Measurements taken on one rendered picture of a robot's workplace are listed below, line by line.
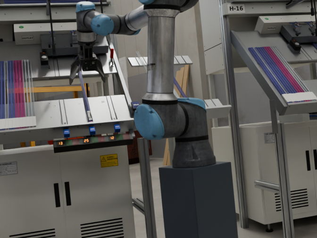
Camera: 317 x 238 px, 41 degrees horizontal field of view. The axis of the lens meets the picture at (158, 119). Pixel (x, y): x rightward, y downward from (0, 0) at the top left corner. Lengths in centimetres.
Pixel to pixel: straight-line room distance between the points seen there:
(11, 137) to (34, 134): 9
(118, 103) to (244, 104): 434
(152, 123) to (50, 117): 73
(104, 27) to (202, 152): 60
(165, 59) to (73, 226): 118
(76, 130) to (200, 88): 475
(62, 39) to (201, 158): 118
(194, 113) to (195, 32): 524
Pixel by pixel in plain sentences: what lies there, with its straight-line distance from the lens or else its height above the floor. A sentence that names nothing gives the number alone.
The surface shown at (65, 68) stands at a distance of 222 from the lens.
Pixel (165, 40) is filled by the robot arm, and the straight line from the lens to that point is 133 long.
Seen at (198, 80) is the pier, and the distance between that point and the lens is 655.
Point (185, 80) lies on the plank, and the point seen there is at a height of 126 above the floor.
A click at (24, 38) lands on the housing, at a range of 238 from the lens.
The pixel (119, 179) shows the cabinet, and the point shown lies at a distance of 224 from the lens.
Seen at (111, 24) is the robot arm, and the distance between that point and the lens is 165.
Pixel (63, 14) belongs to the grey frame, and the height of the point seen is 133.
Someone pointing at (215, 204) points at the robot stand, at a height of 42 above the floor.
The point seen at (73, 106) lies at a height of 82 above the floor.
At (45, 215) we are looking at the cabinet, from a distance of 223.
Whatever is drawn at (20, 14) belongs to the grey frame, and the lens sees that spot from 244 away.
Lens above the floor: 72
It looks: level
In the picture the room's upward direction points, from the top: 6 degrees counter-clockwise
